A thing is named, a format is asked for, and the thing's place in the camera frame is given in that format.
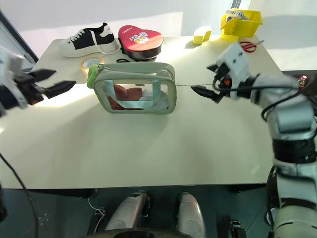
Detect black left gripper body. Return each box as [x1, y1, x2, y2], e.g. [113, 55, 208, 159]
[0, 73, 45, 110]

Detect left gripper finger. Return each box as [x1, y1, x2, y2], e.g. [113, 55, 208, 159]
[36, 80, 77, 99]
[28, 69, 57, 81]

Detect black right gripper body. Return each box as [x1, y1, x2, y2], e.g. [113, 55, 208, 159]
[213, 63, 240, 100]

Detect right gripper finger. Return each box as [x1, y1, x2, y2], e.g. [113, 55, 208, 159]
[207, 63, 223, 73]
[190, 85, 221, 104]

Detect yellow plastic bin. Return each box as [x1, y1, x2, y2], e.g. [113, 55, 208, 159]
[220, 8, 264, 42]

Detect clear green-trimmed pouch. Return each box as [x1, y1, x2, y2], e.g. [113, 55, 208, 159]
[92, 62, 177, 115]

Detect dark red cloth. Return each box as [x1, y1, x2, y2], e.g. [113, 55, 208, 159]
[108, 84, 144, 111]

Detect green plush zipper charm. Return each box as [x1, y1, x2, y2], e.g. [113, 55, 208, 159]
[86, 64, 100, 89]

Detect yellow and white block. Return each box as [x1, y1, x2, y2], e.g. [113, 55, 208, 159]
[193, 25, 212, 46]

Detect yellowish tape roll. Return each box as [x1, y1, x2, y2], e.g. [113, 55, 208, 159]
[79, 56, 106, 72]

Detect white and black sneaker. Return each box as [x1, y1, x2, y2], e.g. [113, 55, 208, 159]
[59, 22, 121, 59]

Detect grey rolls in bin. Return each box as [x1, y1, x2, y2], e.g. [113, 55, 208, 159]
[224, 8, 249, 20]

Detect red heart-shaped box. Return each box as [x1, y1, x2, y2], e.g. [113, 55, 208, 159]
[117, 24, 165, 60]

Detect small bottle with red cap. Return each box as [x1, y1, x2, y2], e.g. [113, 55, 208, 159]
[297, 75, 308, 89]

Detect silver right robot leg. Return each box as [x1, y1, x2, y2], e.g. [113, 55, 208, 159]
[176, 192, 207, 238]

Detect silver robot leg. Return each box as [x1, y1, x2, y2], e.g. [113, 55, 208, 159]
[105, 190, 150, 233]
[176, 192, 207, 238]

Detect silver left robot leg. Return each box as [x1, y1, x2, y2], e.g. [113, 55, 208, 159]
[105, 190, 150, 233]

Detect dark rounded robot waist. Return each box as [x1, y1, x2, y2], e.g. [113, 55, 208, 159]
[86, 228, 194, 238]

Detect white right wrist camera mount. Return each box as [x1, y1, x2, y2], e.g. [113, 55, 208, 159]
[216, 42, 251, 100]

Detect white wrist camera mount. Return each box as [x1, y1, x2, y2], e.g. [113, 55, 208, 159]
[216, 42, 251, 100]
[0, 46, 25, 86]

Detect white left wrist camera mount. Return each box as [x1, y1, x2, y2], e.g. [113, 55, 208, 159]
[0, 46, 25, 86]

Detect red-handled scissors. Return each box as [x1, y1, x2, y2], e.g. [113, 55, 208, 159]
[239, 39, 265, 54]

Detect dark window frame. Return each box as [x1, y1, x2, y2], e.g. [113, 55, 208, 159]
[0, 9, 39, 64]

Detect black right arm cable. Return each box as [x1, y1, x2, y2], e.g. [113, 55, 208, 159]
[213, 76, 305, 122]

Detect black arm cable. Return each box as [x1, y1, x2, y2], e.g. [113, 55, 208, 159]
[213, 76, 305, 122]
[0, 153, 40, 238]

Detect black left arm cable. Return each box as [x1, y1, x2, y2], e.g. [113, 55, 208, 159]
[0, 153, 40, 238]

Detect thin white cable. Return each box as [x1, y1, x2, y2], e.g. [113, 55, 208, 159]
[88, 197, 106, 233]

